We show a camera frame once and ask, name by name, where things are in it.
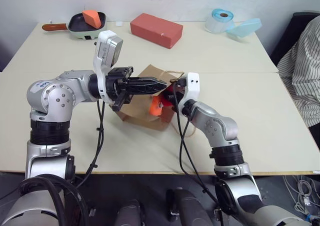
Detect orange red plush toy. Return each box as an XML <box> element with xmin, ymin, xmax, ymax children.
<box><xmin>149</xmin><ymin>83</ymin><xmax>174</xmax><ymax>117</ymax></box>

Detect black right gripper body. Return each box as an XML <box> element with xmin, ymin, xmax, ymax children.
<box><xmin>170</xmin><ymin>77</ymin><xmax>188</xmax><ymax>107</ymax></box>

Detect thick black cable bundle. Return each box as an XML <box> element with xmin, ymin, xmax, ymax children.
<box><xmin>18</xmin><ymin>175</ymin><xmax>97</xmax><ymax>226</ymax></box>

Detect orange wedge block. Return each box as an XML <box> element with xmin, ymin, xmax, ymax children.
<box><xmin>82</xmin><ymin>9</ymin><xmax>102</xmax><ymax>30</ymax></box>

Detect black chair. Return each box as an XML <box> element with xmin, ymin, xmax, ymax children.
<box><xmin>269</xmin><ymin>11</ymin><xmax>320</xmax><ymax>67</ymax></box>

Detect person in striped shirt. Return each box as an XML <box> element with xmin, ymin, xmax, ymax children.
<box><xmin>277</xmin><ymin>16</ymin><xmax>320</xmax><ymax>148</ymax></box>

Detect red rectangular brick block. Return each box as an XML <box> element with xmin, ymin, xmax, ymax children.
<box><xmin>129</xmin><ymin>12</ymin><xmax>184</xmax><ymax>50</ymax></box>

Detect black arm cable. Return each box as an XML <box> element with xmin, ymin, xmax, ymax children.
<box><xmin>170</xmin><ymin>79</ymin><xmax>226</xmax><ymax>215</ymax></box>
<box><xmin>74</xmin><ymin>99</ymin><xmax>106</xmax><ymax>190</ymax></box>

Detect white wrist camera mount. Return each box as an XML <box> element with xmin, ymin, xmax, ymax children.
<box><xmin>91</xmin><ymin>30</ymin><xmax>125</xmax><ymax>105</ymax></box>
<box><xmin>177</xmin><ymin>72</ymin><xmax>201</xmax><ymax>112</ymax></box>

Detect white floor cables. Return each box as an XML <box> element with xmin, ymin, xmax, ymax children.
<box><xmin>282</xmin><ymin>173</ymin><xmax>320</xmax><ymax>223</ymax></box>

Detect light blue plastic lid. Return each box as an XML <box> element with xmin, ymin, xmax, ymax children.
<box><xmin>224</xmin><ymin>18</ymin><xmax>263</xmax><ymax>41</ymax></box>

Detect small dark rounded shape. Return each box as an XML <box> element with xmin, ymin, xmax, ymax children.
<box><xmin>116</xmin><ymin>199</ymin><xmax>142</xmax><ymax>226</ymax></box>

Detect mint electric frying pan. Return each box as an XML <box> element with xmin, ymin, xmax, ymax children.
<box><xmin>41</xmin><ymin>10</ymin><xmax>108</xmax><ymax>41</ymax></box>

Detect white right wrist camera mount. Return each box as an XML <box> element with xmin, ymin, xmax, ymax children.
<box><xmin>177</xmin><ymin>72</ymin><xmax>201</xmax><ymax>112</ymax></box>

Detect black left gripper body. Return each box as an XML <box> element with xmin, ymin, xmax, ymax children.
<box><xmin>104</xmin><ymin>66</ymin><xmax>135</xmax><ymax>112</ymax></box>

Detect brown paper bag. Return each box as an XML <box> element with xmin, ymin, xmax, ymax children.
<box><xmin>113</xmin><ymin>64</ymin><xmax>186</xmax><ymax>132</ymax></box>

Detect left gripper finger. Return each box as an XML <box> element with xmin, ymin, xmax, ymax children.
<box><xmin>127</xmin><ymin>85</ymin><xmax>167</xmax><ymax>96</ymax></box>
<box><xmin>127</xmin><ymin>76</ymin><xmax>168</xmax><ymax>87</ymax></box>

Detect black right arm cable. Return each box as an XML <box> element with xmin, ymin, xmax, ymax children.
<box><xmin>170</xmin><ymin>79</ymin><xmax>226</xmax><ymax>215</ymax></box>

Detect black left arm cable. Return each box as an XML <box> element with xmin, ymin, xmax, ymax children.
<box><xmin>74</xmin><ymin>99</ymin><xmax>106</xmax><ymax>190</ymax></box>

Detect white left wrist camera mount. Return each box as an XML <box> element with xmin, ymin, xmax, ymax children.
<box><xmin>91</xmin><ymin>30</ymin><xmax>125</xmax><ymax>105</ymax></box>

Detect large dark rounded shape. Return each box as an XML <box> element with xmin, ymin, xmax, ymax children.
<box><xmin>165</xmin><ymin>187</ymin><xmax>214</xmax><ymax>226</ymax></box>

